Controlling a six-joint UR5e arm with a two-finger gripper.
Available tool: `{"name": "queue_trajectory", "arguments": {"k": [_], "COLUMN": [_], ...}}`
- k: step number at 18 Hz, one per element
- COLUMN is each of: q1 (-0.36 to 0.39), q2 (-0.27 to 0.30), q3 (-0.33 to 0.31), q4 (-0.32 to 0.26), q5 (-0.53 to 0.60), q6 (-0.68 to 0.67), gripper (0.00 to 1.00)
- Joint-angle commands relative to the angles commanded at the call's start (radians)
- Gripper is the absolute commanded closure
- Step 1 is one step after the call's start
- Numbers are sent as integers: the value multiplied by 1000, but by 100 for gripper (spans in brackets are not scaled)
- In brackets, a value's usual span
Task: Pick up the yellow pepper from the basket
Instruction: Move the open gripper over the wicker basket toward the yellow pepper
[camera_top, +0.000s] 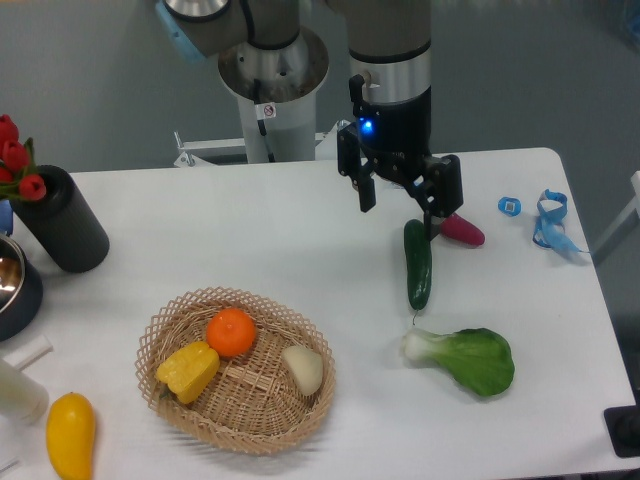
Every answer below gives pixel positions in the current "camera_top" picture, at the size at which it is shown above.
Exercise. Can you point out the dark steel bowl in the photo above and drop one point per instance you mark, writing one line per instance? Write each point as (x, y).
(21, 289)

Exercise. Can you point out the yellow mango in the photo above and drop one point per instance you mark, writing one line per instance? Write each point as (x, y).
(70, 436)

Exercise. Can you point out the white garlic clove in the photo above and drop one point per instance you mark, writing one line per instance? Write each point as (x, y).
(306, 368)

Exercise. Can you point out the black ribbed vase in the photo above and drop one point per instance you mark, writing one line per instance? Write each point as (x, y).
(64, 223)

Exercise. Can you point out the green bok choy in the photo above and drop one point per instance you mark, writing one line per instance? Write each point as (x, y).
(479, 360)

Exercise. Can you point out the woven wicker basket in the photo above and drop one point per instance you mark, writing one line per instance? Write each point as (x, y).
(252, 405)

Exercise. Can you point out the black device at table edge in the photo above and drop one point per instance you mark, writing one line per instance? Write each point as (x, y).
(623, 429)

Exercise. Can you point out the magenta sweet potato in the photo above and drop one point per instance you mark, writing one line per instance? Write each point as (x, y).
(461, 230)

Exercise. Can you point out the yellow bell pepper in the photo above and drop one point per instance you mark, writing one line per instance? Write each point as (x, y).
(189, 370)

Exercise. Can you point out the orange tangerine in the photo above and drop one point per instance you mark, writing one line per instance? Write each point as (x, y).
(231, 332)

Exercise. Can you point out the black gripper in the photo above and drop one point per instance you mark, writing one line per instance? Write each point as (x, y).
(397, 134)

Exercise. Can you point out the white plastic bottle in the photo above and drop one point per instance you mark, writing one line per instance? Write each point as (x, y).
(23, 399)

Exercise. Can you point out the green cucumber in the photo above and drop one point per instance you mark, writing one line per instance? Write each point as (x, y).
(418, 257)

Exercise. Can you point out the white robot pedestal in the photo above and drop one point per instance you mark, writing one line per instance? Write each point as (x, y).
(275, 91)

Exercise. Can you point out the blue tape roll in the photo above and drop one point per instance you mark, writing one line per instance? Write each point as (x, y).
(510, 206)

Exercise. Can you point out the small white block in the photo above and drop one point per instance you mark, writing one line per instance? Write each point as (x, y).
(29, 353)

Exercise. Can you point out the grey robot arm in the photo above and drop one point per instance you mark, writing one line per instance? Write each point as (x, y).
(389, 42)

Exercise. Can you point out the red artificial tulips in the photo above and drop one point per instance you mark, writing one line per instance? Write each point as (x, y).
(20, 180)

